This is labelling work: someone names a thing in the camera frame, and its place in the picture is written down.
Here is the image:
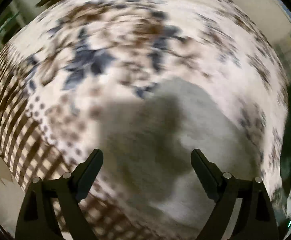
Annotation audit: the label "green metal rack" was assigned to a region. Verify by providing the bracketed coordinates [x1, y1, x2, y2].
[0, 4, 22, 49]

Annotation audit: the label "grey fluffy pants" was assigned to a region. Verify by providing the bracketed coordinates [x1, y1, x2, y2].
[100, 78, 258, 239]

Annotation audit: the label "floral bed blanket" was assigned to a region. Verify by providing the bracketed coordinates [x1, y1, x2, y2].
[0, 0, 288, 239]

